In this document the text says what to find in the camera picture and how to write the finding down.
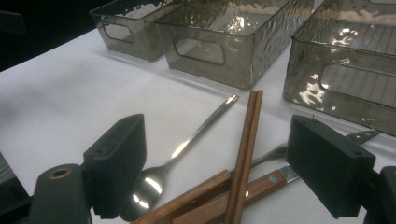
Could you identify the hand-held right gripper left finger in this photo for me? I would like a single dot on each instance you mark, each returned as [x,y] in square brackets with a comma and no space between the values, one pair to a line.
[118,161]

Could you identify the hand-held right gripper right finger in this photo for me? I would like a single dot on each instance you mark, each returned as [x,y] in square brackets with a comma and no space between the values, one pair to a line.
[330,168]

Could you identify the steel spoon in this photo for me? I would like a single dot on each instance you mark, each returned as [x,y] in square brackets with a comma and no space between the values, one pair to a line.
[146,189]

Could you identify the brown wooden chopstick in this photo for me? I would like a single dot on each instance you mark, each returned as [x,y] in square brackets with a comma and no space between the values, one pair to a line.
[249,155]
[242,155]

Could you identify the smoky clear plastic bin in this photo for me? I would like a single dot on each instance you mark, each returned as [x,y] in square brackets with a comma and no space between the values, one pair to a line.
[143,46]
[305,84]
[236,71]

